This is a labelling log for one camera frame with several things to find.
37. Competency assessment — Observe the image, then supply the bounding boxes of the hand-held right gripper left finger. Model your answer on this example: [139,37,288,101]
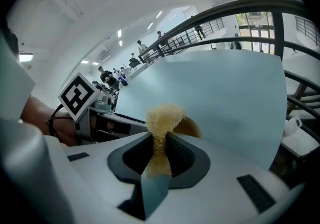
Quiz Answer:
[43,132,155,224]

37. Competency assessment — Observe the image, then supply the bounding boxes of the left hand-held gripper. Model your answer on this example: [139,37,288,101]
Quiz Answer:
[57,72,148,144]

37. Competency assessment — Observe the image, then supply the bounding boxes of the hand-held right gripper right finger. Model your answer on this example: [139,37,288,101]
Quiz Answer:
[147,132,301,224]

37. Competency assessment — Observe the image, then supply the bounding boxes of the brown bowl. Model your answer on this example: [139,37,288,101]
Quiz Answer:
[172,116,203,139]

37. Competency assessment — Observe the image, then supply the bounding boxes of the person's left forearm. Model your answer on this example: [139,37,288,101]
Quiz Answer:
[21,95,81,147]

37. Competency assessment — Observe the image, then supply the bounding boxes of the light blue white-legged table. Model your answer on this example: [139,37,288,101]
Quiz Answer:
[116,49,288,171]

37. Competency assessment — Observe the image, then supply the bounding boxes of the white plastic bag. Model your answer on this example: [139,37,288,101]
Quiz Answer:
[284,115,303,137]

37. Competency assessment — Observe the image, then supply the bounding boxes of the glass entrance doors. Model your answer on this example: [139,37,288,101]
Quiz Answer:
[234,12,276,53]

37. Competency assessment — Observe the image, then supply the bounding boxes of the black metal railing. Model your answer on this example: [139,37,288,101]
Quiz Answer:
[137,0,320,149]

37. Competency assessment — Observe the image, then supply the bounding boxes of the black left wrist strap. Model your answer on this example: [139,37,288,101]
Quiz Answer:
[46,104,76,139]

